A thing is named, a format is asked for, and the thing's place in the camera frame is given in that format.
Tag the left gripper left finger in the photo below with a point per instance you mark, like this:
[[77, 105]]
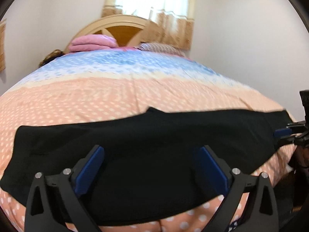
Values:
[[53, 199]]

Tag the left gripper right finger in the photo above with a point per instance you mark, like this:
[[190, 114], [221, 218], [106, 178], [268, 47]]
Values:
[[260, 212]]

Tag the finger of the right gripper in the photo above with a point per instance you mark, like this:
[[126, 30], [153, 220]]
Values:
[[283, 132]]

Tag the black pants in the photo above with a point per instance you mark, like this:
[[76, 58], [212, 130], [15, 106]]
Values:
[[148, 170]]

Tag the person's right hand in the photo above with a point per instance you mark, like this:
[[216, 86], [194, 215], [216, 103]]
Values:
[[299, 159]]

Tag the brown patterned cushion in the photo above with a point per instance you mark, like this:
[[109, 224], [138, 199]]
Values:
[[51, 56]]

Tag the pink folded blanket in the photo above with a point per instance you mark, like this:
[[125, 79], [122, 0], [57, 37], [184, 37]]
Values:
[[92, 42]]

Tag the striped pillow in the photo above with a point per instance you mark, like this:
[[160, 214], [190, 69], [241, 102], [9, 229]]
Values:
[[160, 48]]

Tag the cream wooden headboard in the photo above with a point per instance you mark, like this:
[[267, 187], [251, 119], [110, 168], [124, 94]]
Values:
[[126, 29]]

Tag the beige curtain behind bed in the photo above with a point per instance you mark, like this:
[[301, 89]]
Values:
[[168, 21]]

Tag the beige curtain side window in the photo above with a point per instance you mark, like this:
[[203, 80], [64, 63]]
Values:
[[2, 38]]

